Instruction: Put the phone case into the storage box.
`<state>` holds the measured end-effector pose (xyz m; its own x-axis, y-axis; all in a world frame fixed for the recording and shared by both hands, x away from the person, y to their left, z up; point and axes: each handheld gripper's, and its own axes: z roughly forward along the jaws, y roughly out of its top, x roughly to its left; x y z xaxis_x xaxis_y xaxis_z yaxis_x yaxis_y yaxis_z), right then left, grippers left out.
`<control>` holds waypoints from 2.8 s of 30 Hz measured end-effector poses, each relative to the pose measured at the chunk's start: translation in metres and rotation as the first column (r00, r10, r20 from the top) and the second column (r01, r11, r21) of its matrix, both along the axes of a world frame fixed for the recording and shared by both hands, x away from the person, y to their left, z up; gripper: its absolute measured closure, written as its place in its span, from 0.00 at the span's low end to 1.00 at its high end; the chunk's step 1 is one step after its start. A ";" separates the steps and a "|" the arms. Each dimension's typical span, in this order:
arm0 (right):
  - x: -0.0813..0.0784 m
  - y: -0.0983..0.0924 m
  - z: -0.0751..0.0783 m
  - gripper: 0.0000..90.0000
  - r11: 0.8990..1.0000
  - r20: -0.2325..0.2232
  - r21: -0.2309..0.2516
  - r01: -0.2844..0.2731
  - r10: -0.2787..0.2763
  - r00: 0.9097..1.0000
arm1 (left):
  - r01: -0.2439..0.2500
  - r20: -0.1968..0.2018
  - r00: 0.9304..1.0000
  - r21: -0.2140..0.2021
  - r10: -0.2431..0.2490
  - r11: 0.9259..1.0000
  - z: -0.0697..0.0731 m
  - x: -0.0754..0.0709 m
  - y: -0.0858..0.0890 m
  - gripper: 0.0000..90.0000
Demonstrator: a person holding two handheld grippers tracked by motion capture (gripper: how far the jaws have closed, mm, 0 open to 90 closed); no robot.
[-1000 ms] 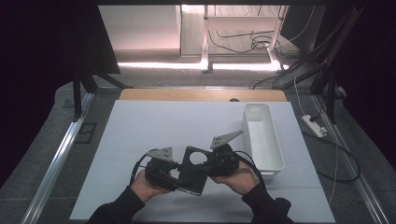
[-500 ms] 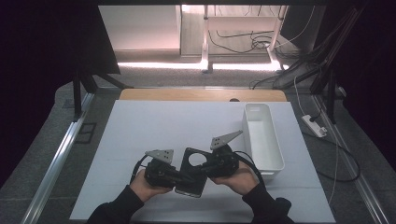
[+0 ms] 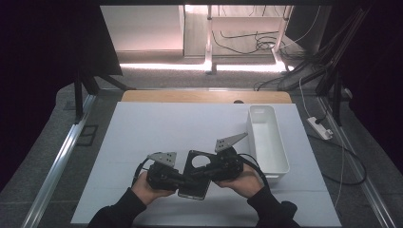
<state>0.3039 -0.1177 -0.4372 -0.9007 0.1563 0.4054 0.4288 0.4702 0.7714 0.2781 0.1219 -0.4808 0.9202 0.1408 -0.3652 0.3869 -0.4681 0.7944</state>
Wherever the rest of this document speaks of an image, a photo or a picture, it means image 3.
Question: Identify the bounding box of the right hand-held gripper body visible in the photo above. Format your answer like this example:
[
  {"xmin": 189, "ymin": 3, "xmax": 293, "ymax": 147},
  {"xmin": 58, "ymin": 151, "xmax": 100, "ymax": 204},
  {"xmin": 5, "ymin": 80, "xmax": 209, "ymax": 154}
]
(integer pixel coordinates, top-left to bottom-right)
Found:
[{"xmin": 208, "ymin": 131, "xmax": 249, "ymax": 182}]

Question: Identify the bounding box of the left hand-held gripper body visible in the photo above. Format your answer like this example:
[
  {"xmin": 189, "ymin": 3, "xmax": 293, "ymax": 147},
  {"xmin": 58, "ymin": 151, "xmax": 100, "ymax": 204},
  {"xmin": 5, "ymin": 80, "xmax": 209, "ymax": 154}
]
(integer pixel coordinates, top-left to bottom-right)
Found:
[{"xmin": 145, "ymin": 151, "xmax": 188, "ymax": 192}]

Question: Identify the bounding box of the black phone case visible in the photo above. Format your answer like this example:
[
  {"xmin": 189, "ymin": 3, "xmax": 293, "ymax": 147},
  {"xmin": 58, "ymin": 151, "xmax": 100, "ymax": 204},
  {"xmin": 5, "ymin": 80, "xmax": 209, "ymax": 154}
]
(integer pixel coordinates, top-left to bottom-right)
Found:
[{"xmin": 177, "ymin": 149, "xmax": 221, "ymax": 201}]

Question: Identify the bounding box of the person's left hand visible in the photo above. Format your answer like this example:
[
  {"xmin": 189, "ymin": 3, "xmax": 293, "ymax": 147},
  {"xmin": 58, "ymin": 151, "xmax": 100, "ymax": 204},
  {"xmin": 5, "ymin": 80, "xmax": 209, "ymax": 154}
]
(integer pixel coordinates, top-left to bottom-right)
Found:
[{"xmin": 130, "ymin": 170, "xmax": 178, "ymax": 206}]

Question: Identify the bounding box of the person's right hand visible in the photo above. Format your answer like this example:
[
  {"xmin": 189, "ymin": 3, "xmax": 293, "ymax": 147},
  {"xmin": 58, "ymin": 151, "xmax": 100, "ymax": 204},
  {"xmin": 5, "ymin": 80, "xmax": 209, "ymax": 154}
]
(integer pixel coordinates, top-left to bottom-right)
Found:
[{"xmin": 214, "ymin": 162, "xmax": 266, "ymax": 200}]

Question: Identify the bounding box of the white plastic bin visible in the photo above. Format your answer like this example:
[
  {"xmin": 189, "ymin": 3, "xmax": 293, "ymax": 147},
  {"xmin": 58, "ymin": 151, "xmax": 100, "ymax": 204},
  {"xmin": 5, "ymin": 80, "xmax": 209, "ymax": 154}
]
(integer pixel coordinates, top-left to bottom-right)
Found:
[{"xmin": 246, "ymin": 104, "xmax": 291, "ymax": 188}]

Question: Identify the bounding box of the white table mat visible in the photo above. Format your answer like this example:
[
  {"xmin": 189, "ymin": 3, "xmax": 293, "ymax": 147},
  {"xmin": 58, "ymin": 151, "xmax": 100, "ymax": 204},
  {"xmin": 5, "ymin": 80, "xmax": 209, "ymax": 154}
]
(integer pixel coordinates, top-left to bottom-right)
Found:
[{"xmin": 70, "ymin": 101, "xmax": 343, "ymax": 228}]

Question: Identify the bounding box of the wooden table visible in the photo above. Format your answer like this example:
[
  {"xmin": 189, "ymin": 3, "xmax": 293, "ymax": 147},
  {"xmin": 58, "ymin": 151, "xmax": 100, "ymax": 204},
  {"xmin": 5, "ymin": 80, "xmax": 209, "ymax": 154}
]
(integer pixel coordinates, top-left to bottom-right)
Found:
[{"xmin": 121, "ymin": 89, "xmax": 293, "ymax": 105}]

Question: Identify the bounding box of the dark floor socket plate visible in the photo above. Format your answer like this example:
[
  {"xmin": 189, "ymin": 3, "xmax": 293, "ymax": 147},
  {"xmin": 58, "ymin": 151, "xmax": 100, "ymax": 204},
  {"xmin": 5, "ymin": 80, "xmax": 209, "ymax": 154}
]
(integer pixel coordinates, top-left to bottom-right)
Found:
[{"xmin": 75, "ymin": 124, "xmax": 100, "ymax": 147}]

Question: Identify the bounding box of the white power strip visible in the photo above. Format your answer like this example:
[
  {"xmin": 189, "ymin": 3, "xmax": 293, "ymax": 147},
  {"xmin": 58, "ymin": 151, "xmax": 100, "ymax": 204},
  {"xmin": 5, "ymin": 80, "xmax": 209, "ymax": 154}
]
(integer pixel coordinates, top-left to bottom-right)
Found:
[{"xmin": 306, "ymin": 116, "xmax": 335, "ymax": 142}]

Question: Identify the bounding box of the white cabinet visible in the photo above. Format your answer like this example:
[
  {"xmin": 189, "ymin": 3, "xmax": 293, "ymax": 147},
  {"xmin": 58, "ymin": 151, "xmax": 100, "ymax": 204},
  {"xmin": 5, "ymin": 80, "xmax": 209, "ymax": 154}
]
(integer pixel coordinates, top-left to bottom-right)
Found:
[{"xmin": 100, "ymin": 4, "xmax": 186, "ymax": 54}]

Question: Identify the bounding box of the black curtain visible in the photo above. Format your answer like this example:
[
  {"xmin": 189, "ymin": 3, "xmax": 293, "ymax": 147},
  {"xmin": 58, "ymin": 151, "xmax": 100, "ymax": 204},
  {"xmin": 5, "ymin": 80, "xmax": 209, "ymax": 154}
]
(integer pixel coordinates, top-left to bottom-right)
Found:
[
  {"xmin": 0, "ymin": 0, "xmax": 124, "ymax": 193},
  {"xmin": 329, "ymin": 0, "xmax": 403, "ymax": 175}
]

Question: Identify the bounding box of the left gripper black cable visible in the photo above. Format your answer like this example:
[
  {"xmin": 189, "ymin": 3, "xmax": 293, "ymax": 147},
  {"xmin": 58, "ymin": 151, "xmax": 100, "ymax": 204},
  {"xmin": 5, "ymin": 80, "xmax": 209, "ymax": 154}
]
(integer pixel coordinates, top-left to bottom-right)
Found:
[{"xmin": 130, "ymin": 156, "xmax": 152, "ymax": 188}]

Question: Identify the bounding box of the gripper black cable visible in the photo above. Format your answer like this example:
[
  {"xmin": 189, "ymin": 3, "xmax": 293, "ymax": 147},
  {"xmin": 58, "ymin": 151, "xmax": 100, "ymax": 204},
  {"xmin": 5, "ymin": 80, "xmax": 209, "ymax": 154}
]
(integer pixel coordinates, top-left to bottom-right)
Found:
[
  {"xmin": 130, "ymin": 156, "xmax": 152, "ymax": 188},
  {"xmin": 237, "ymin": 153, "xmax": 271, "ymax": 192}
]

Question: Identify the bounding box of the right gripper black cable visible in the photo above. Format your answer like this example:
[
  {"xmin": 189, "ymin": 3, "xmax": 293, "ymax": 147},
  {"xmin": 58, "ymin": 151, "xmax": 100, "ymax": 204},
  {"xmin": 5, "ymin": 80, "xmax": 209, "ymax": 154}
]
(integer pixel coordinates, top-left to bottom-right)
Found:
[{"xmin": 237, "ymin": 153, "xmax": 271, "ymax": 192}]

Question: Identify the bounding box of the aluminium rail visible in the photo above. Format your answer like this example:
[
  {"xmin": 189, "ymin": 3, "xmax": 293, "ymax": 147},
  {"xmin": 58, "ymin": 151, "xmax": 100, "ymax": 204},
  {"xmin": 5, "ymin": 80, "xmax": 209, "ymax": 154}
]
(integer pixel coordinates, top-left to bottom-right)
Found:
[
  {"xmin": 20, "ymin": 94, "xmax": 98, "ymax": 228},
  {"xmin": 317, "ymin": 94, "xmax": 397, "ymax": 228}
]

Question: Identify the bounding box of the black camera stand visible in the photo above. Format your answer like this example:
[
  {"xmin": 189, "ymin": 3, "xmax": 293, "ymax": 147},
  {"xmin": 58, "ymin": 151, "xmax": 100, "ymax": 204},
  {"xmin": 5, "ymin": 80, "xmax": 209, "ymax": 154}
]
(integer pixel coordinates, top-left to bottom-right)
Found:
[
  {"xmin": 73, "ymin": 65, "xmax": 137, "ymax": 125},
  {"xmin": 315, "ymin": 61, "xmax": 346, "ymax": 127}
]

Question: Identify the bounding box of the thin white cable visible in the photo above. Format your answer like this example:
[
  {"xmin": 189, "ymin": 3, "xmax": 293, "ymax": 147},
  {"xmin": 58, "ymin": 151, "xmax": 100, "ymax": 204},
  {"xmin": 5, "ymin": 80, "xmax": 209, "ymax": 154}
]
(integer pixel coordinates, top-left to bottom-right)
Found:
[{"xmin": 298, "ymin": 75, "xmax": 347, "ymax": 207}]

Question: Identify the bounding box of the bundle of black floor cables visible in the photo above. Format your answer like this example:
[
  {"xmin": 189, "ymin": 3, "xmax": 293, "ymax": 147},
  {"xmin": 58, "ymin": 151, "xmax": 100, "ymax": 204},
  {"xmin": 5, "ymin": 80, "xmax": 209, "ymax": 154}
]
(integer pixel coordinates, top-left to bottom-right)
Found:
[{"xmin": 210, "ymin": 29, "xmax": 288, "ymax": 55}]

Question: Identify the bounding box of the white desk frame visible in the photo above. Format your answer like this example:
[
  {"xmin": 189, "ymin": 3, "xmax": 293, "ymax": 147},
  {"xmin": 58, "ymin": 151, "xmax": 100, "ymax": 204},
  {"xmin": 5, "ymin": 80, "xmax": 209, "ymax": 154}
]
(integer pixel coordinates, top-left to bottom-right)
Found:
[{"xmin": 203, "ymin": 4, "xmax": 295, "ymax": 76}]

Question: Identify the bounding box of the black power cable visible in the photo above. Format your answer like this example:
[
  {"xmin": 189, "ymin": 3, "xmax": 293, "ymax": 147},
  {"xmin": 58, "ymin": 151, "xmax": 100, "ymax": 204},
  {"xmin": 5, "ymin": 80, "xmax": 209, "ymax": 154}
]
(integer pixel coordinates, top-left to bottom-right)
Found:
[{"xmin": 306, "ymin": 114, "xmax": 368, "ymax": 187}]

